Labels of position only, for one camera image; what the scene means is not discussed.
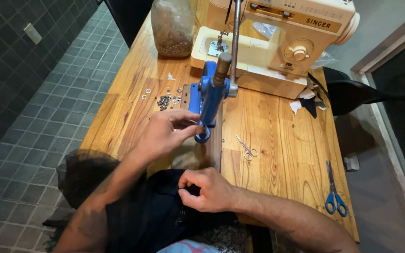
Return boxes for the cream sewing machine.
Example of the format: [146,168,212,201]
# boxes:
[191,0,360,100]

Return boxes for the dark wooden base board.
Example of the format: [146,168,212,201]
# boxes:
[180,84,223,173]

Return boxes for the small silver scissors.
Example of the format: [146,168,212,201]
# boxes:
[236,135,259,162]

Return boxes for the white floor outlet box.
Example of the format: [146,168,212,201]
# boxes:
[343,153,360,173]

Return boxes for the pile of metal eyelets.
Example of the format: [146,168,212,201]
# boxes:
[141,86,184,111]

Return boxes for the fabric scraps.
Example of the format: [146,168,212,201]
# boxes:
[289,79,328,119]

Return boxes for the black chair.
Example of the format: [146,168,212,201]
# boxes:
[323,67,405,116]

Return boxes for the black tulle fabric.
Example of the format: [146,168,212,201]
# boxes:
[56,149,122,211]

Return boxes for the blue handled scissors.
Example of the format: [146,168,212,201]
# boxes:
[325,160,349,218]

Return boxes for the black fabric garment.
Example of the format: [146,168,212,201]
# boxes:
[105,169,240,253]

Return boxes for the clear plastic bag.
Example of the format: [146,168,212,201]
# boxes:
[310,51,338,70]

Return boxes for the blue eyelet press machine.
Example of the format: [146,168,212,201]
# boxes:
[188,0,243,145]

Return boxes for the person's left hand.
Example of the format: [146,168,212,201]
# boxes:
[136,109,203,165]

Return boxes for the glass jar of eyelets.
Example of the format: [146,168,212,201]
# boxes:
[151,0,196,58]

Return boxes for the person's right hand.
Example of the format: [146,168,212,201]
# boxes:
[178,167,240,213]

